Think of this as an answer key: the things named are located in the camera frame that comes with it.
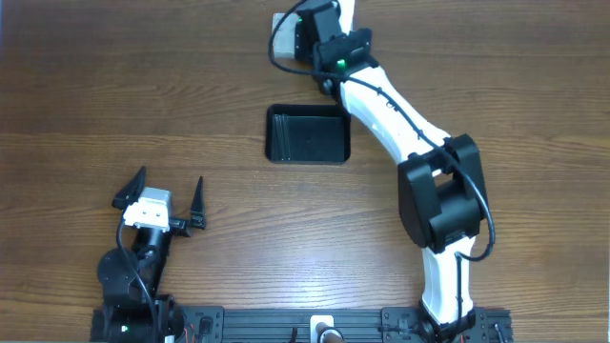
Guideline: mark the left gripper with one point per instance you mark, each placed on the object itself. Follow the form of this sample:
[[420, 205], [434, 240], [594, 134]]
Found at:
[[181, 226]]

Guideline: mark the clear test tube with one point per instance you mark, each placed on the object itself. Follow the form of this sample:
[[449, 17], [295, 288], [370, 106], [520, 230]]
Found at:
[[287, 138], [278, 138]]

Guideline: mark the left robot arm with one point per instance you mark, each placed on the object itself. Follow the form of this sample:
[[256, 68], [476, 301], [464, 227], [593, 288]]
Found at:
[[116, 274]]

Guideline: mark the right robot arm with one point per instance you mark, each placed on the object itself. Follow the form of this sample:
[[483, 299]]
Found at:
[[381, 109]]

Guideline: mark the black tray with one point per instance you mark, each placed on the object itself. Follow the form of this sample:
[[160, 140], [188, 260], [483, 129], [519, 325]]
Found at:
[[319, 138]]

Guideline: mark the white test tube rack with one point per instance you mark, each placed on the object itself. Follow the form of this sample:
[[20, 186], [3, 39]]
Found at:
[[285, 38]]

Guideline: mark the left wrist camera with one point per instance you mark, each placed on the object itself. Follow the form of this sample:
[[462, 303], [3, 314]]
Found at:
[[148, 209]]

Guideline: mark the mounting rail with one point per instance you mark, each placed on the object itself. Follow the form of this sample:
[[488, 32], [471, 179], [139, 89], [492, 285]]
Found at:
[[267, 324]]

